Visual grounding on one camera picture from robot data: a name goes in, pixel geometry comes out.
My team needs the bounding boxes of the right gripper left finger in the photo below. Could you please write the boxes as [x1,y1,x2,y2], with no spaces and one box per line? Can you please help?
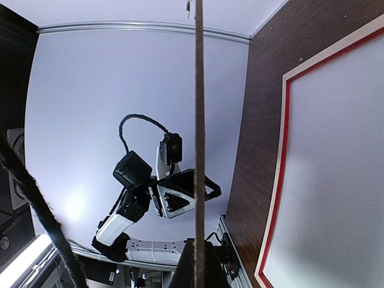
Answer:
[169,239,195,288]

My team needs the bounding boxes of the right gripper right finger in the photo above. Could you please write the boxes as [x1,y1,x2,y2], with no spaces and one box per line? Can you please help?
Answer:
[204,241,230,288]

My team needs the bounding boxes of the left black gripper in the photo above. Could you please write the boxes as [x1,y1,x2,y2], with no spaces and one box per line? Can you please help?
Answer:
[149,169,221,219]

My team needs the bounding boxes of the brown backing board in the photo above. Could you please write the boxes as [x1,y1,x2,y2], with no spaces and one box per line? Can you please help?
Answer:
[194,1,205,287]

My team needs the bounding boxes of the wooden picture frame red edge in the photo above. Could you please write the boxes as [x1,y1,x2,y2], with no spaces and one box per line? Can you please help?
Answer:
[254,15,383,287]

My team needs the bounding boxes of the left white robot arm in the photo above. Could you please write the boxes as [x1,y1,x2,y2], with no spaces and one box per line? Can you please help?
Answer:
[91,151,196,264]

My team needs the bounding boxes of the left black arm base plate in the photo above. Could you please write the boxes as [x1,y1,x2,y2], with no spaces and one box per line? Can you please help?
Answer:
[205,215,252,288]

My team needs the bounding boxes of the left black cable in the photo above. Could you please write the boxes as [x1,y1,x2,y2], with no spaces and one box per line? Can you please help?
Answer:
[118,113,170,154]

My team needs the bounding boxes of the black cable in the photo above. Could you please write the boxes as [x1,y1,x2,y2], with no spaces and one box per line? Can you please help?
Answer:
[118,113,170,154]
[0,134,88,288]

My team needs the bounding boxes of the right black cable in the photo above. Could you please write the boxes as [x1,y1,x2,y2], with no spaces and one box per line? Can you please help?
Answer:
[0,134,88,288]

